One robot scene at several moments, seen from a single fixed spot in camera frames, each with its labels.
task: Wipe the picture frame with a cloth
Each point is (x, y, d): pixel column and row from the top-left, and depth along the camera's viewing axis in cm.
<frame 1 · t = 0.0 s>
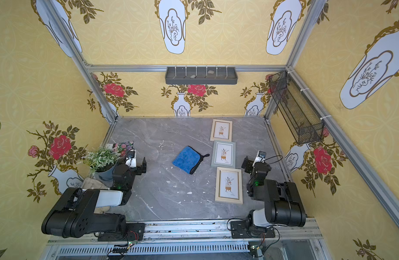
left hand: (136, 157, 90), fingers open
right hand: (254, 158, 92), fingers open
blue microfiber cloth: (188, 158, 99), point 2 cm above the table
potted green plant: (102, 162, 80), point 17 cm above the table
floral patterned box: (123, 148, 106), on the table

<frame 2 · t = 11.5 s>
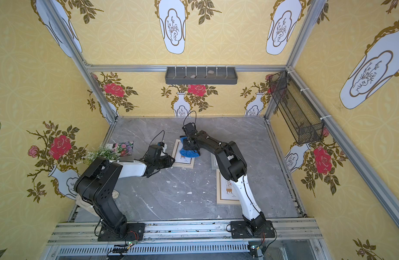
left hand: (175, 162, 98), fingers open
right hand: (186, 147, 103), fingers closed
blue microfiber cloth: (192, 153, 99), point 4 cm above the table
the other named things where they were.

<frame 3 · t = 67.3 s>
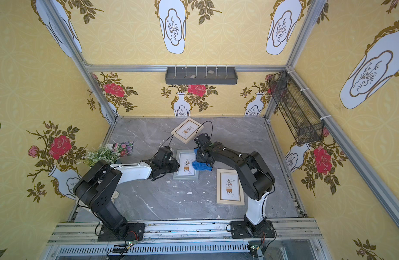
left hand: (179, 166, 96), fingers open
right hand: (199, 160, 95), fingers closed
blue microfiber cloth: (198, 166, 90), point 7 cm above the table
the other named things where they were.

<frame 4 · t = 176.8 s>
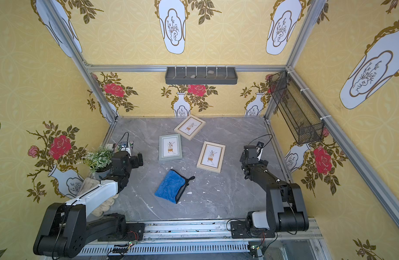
left hand: (132, 153, 90), fingers open
right hand: (253, 157, 93), fingers open
blue microfiber cloth: (172, 187, 86), point 4 cm above the table
